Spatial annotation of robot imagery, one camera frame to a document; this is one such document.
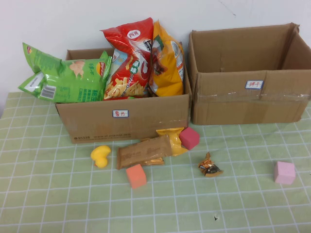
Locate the red fries snack bag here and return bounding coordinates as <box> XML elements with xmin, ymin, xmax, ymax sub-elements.
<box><xmin>100</xmin><ymin>17</ymin><xmax>154</xmax><ymax>100</ymax></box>

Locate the white label red writing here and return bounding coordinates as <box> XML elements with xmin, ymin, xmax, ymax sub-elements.
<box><xmin>112</xmin><ymin>109</ymin><xmax>129</xmax><ymax>118</ymax></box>
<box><xmin>244</xmin><ymin>80</ymin><xmax>264</xmax><ymax>90</ymax></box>

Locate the yellow chip bag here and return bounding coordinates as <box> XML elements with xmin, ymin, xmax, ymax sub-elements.
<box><xmin>148</xmin><ymin>20</ymin><xmax>185</xmax><ymax>98</ymax></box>

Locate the brown biscuit packet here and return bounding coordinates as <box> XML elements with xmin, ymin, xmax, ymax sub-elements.
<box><xmin>116</xmin><ymin>134</ymin><xmax>172</xmax><ymax>170</ymax></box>

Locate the red foam cube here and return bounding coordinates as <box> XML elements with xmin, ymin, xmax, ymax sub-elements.
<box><xmin>179</xmin><ymin>127</ymin><xmax>200</xmax><ymax>150</ymax></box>

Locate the cardboard box with printed text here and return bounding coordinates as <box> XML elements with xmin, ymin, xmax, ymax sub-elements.
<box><xmin>54</xmin><ymin>48</ymin><xmax>192</xmax><ymax>144</ymax></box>

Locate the orange foam cube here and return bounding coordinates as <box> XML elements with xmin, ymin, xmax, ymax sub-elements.
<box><xmin>125</xmin><ymin>164</ymin><xmax>147</xmax><ymax>190</ymax></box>

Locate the yellow rubber duck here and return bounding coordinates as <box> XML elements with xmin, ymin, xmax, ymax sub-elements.
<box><xmin>90</xmin><ymin>145</ymin><xmax>112</xmax><ymax>169</ymax></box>

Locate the small brown candy wrapper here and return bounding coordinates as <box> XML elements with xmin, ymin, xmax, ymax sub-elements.
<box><xmin>197</xmin><ymin>151</ymin><xmax>224</xmax><ymax>178</ymax></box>

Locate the plain cardboard box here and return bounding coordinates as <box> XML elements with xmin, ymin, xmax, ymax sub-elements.
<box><xmin>188</xmin><ymin>22</ymin><xmax>311</xmax><ymax>126</ymax></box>

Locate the green chip bag with barcode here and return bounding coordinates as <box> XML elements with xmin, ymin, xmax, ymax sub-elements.
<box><xmin>38</xmin><ymin>50</ymin><xmax>113</xmax><ymax>104</ymax></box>

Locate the crumpled green chip bag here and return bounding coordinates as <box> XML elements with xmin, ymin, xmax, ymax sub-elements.
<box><xmin>17</xmin><ymin>42</ymin><xmax>63</xmax><ymax>98</ymax></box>

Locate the pink foam cube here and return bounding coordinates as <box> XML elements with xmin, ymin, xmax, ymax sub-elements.
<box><xmin>274</xmin><ymin>161</ymin><xmax>296</xmax><ymax>185</ymax></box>

